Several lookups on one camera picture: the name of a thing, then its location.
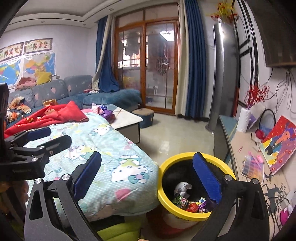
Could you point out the purple gold snack wrapper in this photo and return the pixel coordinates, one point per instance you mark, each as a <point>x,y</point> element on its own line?
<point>205,205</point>

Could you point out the yellow artificial flowers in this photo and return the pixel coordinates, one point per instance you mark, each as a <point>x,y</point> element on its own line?
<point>225,12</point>

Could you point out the blue curtain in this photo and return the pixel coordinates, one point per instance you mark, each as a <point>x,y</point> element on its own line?
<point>104,80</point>
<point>192,66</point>

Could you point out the silver tower air conditioner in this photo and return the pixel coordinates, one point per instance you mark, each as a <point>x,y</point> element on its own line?
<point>225,76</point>

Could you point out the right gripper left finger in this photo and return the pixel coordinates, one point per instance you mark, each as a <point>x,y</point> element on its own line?
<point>42,221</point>

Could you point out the china map poster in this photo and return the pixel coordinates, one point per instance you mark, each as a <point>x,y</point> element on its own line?
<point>34,64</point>

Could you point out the right blue curtain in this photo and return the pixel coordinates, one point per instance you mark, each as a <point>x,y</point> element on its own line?
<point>192,66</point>

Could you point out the blue round stool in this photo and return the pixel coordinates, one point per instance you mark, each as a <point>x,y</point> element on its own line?
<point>147,115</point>

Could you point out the white vase red berries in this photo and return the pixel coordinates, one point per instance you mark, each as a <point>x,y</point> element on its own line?
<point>254,97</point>

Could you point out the black hoop basket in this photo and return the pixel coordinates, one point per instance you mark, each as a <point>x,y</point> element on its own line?
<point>267,121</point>

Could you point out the world map poster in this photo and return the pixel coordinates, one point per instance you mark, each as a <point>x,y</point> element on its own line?
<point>10,72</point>

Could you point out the framed embroidery picture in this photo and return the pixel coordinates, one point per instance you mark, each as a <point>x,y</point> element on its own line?
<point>38,45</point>

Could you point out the wooden glass sliding door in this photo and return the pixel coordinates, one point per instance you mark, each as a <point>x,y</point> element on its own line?
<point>146,55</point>

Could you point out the red blanket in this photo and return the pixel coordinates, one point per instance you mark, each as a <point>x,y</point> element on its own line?
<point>49,115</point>

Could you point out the left blue curtain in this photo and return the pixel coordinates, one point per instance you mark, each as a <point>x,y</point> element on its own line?
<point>104,80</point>

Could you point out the red plastic bag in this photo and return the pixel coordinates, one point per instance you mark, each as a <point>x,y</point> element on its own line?
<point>192,207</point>

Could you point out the green black snack wrapper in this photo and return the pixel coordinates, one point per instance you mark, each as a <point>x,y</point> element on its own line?
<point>180,202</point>

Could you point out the golden gift bag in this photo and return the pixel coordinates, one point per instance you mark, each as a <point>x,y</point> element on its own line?
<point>50,102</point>

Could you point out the yellow rimmed black trash bin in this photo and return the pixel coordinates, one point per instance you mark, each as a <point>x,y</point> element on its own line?
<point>174,170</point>

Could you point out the wall mounted television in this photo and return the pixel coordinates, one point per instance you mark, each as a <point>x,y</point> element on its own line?
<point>276,24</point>

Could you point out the yellow cushion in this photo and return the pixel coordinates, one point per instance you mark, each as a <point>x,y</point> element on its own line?
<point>43,77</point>

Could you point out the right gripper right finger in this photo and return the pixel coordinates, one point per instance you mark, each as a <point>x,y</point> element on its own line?
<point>240,212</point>

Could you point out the person left hand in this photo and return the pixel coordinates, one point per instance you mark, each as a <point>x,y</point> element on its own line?
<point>20,189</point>

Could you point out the white top coffee table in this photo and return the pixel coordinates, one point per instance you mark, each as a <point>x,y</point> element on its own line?
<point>126,123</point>

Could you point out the hello kitty blue bedsheet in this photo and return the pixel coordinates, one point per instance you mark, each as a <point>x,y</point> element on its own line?
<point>126,183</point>

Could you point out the tv cabinet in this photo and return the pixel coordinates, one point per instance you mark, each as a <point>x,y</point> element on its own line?
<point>231,147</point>

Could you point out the clothes pile on sofa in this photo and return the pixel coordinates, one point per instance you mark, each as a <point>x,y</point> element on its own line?
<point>16,108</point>

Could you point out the bead organizer box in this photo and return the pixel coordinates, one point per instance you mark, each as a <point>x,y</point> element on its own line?
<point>253,168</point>

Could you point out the blue grey sofa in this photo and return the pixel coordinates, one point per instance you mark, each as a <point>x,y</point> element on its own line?
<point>72,88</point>

